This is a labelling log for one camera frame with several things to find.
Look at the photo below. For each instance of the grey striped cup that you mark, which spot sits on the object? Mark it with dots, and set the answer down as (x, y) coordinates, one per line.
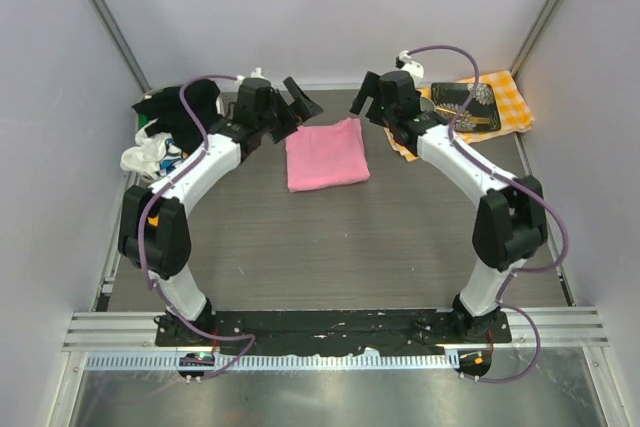
(427, 105)

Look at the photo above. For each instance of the black t shirt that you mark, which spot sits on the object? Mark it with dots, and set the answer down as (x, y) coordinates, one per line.
(165, 113)

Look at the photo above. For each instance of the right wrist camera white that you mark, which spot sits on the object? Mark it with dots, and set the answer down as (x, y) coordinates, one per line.
(406, 63)

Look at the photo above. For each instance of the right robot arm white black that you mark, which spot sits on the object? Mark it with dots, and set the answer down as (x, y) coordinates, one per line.
(510, 226)

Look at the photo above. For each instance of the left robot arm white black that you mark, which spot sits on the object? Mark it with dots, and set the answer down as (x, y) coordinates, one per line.
(154, 231)

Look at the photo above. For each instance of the gold spoon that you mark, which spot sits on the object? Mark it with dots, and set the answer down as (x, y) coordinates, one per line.
(447, 110)

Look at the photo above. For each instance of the pink t shirt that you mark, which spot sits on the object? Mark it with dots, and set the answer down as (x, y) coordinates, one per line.
(320, 157)

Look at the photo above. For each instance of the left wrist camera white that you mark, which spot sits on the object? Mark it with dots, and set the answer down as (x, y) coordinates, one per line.
(255, 73)

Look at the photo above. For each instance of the white slotted cable duct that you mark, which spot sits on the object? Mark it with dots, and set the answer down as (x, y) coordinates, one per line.
(201, 361)

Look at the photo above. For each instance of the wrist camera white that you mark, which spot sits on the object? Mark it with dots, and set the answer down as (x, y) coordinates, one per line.
(255, 73)
(406, 63)

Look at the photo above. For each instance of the orange checkered cloth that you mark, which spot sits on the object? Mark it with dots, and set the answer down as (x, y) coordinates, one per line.
(515, 115)

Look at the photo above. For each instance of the white printed t shirt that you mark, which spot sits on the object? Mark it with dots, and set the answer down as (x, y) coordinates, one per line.
(152, 157)

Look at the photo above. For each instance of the black floral rectangular plate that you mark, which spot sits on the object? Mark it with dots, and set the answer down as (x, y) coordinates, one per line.
(483, 103)

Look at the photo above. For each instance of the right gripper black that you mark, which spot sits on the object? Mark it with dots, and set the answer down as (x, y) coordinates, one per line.
(369, 88)

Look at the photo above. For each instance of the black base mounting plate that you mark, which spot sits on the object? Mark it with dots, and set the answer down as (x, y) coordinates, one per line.
(334, 333)

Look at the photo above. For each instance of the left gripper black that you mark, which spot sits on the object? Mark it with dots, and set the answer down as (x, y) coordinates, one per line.
(302, 108)

